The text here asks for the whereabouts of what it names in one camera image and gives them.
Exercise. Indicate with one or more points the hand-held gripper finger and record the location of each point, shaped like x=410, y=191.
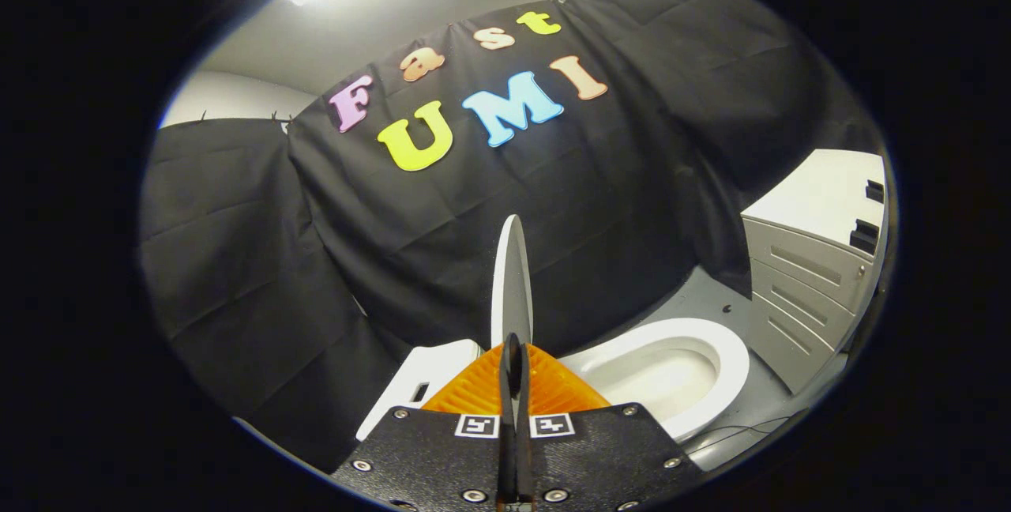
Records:
x=509, y=374
x=523, y=374

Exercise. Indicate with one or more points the white toilet lid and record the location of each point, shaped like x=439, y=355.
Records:
x=512, y=283

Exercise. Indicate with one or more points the black backdrop cloth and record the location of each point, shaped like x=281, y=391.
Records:
x=513, y=220

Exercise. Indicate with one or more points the white drawer cabinet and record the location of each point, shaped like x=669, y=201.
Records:
x=813, y=275

